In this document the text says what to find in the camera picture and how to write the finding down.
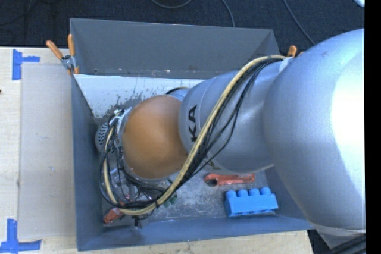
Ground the small orange object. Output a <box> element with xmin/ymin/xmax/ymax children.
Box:
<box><xmin>102</xmin><ymin>207</ymin><xmax>124</xmax><ymax>225</ymax></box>

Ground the grey metal bin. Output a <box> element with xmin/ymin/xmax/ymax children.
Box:
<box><xmin>68</xmin><ymin>17</ymin><xmax>314</xmax><ymax>252</ymax></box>

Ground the pale wood flat board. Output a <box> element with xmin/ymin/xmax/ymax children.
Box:
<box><xmin>17</xmin><ymin>63</ymin><xmax>79</xmax><ymax>243</ymax></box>

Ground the blue toy building brick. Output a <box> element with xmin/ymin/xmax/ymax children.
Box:
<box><xmin>224</xmin><ymin>187</ymin><xmax>279</xmax><ymax>218</ymax></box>

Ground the grey ribbed round object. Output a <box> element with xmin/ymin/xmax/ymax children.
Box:
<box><xmin>95</xmin><ymin>121</ymin><xmax>111</xmax><ymax>155</ymax></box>

